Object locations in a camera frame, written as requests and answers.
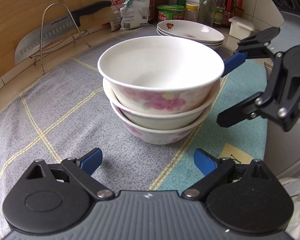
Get dark soy sauce bottle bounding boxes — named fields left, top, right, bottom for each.
left=148, top=0, right=154, bottom=24

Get stack of white plates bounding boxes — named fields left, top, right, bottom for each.
left=157, top=20, right=225, bottom=49

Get white bowl pink flowers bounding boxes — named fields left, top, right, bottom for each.
left=97, top=36, right=224, bottom=115

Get bamboo cutting board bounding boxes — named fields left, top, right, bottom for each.
left=0, top=0, right=116, bottom=78

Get black handled kitchen knife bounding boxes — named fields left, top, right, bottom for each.
left=14, top=0, right=113, bottom=66

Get wire cutting board rack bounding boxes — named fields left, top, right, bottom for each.
left=29, top=2, right=93, bottom=75

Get plain white bowl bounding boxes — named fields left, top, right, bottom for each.
left=103, top=78, right=221, bottom=131

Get dark vinegar bottle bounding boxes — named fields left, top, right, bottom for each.
left=213, top=0, right=225, bottom=28

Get green lid sauce jar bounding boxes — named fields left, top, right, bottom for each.
left=157, top=4, right=185, bottom=22

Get white plastic box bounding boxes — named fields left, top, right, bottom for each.
left=229, top=16, right=255, bottom=40

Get clear oil bottle red cap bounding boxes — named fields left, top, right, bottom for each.
left=198, top=0, right=216, bottom=26

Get red white seasoning bag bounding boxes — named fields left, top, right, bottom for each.
left=110, top=0, right=126, bottom=32

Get grey checked dish mat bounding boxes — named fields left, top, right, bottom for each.
left=0, top=26, right=269, bottom=240

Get yellow lid spice jar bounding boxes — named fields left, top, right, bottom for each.
left=184, top=3, right=199, bottom=22

